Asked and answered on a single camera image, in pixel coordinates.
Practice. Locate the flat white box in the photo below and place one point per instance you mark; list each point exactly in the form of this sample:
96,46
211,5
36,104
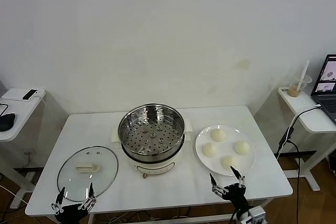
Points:
13,94

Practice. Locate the small black white device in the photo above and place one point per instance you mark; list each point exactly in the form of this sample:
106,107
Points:
29,94

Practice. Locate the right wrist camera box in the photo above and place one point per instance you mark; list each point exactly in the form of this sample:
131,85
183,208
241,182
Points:
257,214

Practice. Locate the white table frame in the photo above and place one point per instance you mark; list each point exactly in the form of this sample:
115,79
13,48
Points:
91,218

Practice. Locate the cream electric cooker base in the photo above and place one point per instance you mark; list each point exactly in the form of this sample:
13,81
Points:
155,167

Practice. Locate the white round plate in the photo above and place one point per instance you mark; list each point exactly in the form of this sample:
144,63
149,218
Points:
225,145

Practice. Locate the white steamed baozi bun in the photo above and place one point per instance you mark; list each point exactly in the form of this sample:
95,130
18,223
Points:
218,135
228,161
209,150
242,147

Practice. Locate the clear plastic drink cup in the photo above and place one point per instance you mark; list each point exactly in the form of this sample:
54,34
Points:
295,91

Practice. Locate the stainless steel steamer basket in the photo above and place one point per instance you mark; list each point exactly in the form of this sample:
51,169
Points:
157,140

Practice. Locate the open dark laptop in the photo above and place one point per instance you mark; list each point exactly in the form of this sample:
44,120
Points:
326,98

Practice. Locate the black computer mouse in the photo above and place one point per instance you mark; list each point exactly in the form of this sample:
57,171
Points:
6,122

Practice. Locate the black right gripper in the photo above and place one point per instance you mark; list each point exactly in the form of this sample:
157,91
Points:
236,197

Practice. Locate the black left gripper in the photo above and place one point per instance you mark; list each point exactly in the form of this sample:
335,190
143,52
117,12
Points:
69,214

